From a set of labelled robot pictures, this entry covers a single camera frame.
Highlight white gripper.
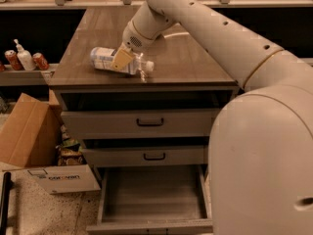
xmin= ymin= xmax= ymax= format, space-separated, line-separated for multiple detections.
xmin=112 ymin=21 xmax=155 ymax=71

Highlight clear plastic water bottle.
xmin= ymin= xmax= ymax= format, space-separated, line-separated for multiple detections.
xmin=90 ymin=47 xmax=155 ymax=75

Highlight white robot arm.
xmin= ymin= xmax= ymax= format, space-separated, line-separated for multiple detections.
xmin=114 ymin=0 xmax=313 ymax=235

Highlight grey drawer cabinet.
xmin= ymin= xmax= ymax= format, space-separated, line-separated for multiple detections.
xmin=50 ymin=7 xmax=238 ymax=235

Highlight grey top drawer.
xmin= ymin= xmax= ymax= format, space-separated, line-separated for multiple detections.
xmin=62 ymin=109 xmax=219 ymax=139

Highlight white pump bottle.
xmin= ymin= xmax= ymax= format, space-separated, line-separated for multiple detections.
xmin=14 ymin=39 xmax=36 ymax=71

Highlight grey middle drawer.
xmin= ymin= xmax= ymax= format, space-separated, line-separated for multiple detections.
xmin=83 ymin=146 xmax=208 ymax=167

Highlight grey open bottom drawer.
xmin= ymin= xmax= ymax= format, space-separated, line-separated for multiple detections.
xmin=87 ymin=165 xmax=213 ymax=235

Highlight red soda can right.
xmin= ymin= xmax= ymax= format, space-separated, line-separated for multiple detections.
xmin=32 ymin=53 xmax=49 ymax=71

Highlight red soda can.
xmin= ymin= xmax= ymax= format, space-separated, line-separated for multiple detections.
xmin=32 ymin=53 xmax=49 ymax=71
xmin=5 ymin=50 xmax=22 ymax=71

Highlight snack bags in box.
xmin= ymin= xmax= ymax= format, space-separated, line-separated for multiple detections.
xmin=56 ymin=124 xmax=85 ymax=166

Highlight red soda can left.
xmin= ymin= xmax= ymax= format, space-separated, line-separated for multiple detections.
xmin=5 ymin=50 xmax=22 ymax=71

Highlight grey low shelf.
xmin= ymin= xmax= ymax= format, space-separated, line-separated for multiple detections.
xmin=0 ymin=64 xmax=58 ymax=86

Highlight open cardboard box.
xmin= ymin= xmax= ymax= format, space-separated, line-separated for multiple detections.
xmin=0 ymin=93 xmax=100 ymax=194

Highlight black bar at left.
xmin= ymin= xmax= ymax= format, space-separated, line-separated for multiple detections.
xmin=0 ymin=172 xmax=13 ymax=235

